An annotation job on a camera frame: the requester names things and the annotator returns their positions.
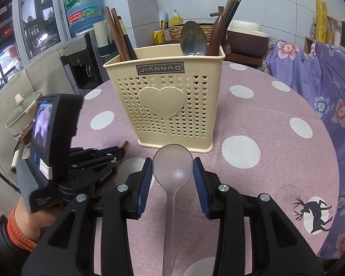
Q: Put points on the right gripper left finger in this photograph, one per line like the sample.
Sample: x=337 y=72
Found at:
x=126 y=201

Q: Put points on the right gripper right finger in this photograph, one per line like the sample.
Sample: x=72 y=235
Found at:
x=222 y=202

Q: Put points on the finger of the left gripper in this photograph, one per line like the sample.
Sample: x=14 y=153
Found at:
x=90 y=176
x=79 y=154

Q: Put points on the translucent plastic spoon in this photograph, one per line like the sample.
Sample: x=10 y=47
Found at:
x=172 y=167

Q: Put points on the dark wooden chopstick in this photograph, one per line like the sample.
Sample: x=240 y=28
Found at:
x=124 y=53

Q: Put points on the person left hand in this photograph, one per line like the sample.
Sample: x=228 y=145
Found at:
x=31 y=224

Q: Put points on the brown chopstick on table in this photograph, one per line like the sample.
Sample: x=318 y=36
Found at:
x=123 y=146

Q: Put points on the white pot with lid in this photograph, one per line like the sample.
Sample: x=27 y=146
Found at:
x=22 y=117

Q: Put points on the pink polka dot tablecloth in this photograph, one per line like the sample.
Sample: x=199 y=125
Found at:
x=267 y=139

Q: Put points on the black water dispenser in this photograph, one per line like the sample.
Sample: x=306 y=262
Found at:
x=83 y=61

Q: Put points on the cream plastic utensil holder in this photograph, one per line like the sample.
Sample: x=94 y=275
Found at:
x=169 y=98

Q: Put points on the white paper towel roll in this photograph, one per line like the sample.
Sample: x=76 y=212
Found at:
x=101 y=34

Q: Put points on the yellow mug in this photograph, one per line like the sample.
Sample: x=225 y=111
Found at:
x=159 y=37

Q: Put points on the dark wooden counter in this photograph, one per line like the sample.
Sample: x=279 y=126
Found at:
x=244 y=60

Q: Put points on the blue water jug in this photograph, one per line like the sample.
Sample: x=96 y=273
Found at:
x=83 y=14

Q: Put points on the woven basin sink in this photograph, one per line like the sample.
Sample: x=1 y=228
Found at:
x=175 y=31

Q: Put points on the metal spoon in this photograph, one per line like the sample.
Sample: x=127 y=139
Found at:
x=193 y=41

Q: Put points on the white brown rice cooker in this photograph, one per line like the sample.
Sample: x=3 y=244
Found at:
x=246 y=38

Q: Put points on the yellow soap dispenser bottle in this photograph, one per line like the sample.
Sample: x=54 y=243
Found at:
x=176 y=19

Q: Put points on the purple floral cloth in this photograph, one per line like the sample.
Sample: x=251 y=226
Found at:
x=319 y=77

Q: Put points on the bronze faucet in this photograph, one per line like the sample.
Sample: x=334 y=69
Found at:
x=220 y=10

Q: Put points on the yellow wrap roll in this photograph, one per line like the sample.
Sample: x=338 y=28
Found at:
x=321 y=21

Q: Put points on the camera with screen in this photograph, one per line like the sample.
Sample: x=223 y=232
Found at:
x=54 y=126

